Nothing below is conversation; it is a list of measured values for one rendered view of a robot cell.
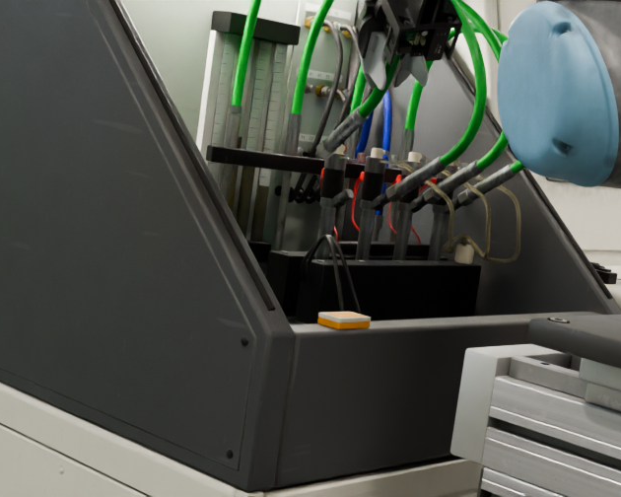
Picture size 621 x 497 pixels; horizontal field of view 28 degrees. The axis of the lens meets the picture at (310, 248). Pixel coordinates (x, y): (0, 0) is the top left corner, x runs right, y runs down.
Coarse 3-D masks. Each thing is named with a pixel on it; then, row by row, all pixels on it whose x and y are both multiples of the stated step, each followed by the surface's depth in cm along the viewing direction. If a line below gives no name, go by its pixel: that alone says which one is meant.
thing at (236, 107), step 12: (252, 0) 169; (252, 12) 169; (252, 24) 170; (240, 60) 171; (396, 60) 140; (240, 72) 171; (240, 84) 172; (240, 96) 172; (372, 96) 142; (240, 108) 172; (360, 108) 144; (372, 108) 143
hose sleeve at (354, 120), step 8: (352, 112) 145; (344, 120) 147; (352, 120) 145; (360, 120) 145; (336, 128) 148; (344, 128) 147; (352, 128) 146; (328, 136) 149; (336, 136) 148; (344, 136) 147; (328, 144) 149; (336, 144) 149
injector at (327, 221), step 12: (336, 156) 158; (324, 168) 160; (336, 168) 159; (324, 180) 159; (336, 180) 159; (324, 192) 159; (336, 192) 159; (348, 192) 158; (324, 204) 159; (336, 204) 159; (324, 216) 160; (324, 228) 160; (324, 240) 160; (324, 252) 160
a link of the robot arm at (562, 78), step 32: (544, 0) 85; (576, 0) 81; (608, 0) 80; (512, 32) 86; (544, 32) 81; (576, 32) 80; (608, 32) 80; (512, 64) 86; (544, 64) 81; (576, 64) 79; (608, 64) 79; (512, 96) 86; (544, 96) 82; (576, 96) 79; (608, 96) 79; (512, 128) 86; (544, 128) 82; (576, 128) 80; (608, 128) 80; (544, 160) 83; (576, 160) 81; (608, 160) 81
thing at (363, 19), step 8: (376, 0) 133; (368, 8) 133; (360, 16) 134; (368, 16) 133; (360, 24) 134; (368, 24) 134; (376, 24) 134; (360, 32) 135; (368, 32) 135; (360, 40) 136; (368, 40) 136; (360, 48) 138
